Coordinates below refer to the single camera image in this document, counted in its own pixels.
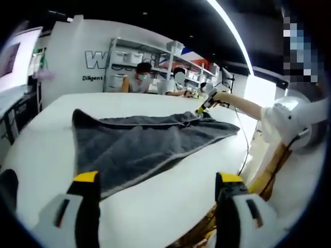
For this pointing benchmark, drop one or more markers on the dark rounded object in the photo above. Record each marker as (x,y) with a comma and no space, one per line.
(9,191)

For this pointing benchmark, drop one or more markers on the operator in white shirt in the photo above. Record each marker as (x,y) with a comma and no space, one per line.
(297,188)

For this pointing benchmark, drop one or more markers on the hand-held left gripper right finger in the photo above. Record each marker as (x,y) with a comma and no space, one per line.
(243,206)

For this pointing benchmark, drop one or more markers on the white table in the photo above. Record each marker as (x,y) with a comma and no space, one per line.
(51,134)

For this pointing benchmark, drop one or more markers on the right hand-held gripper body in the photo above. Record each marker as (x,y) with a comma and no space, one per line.
(210,90)

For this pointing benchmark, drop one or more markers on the row of white storage bins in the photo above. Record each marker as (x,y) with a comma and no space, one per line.
(130,56)

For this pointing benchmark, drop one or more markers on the computer monitor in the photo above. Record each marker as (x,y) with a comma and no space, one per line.
(24,72)

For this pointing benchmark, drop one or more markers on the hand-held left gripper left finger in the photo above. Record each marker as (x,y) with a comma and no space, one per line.
(64,206)

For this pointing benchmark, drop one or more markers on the person's right hand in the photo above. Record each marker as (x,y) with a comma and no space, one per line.
(223,98)

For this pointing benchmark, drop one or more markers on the single white storage box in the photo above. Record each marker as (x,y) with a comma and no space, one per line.
(175,46)

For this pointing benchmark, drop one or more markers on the white worn headset device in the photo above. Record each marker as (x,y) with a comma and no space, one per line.
(289,121)

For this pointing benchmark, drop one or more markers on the ceiling light strip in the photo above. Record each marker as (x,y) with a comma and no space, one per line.
(232,28)

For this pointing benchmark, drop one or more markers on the dark grey towel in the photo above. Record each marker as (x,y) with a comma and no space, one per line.
(134,144)

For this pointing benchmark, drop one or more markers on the grey metal shelf rack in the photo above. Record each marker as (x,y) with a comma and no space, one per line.
(134,42)

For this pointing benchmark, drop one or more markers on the lilac cylindrical object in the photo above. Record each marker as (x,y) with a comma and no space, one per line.
(44,75)

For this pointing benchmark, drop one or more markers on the green hanging object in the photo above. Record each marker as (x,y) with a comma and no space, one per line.
(42,62)

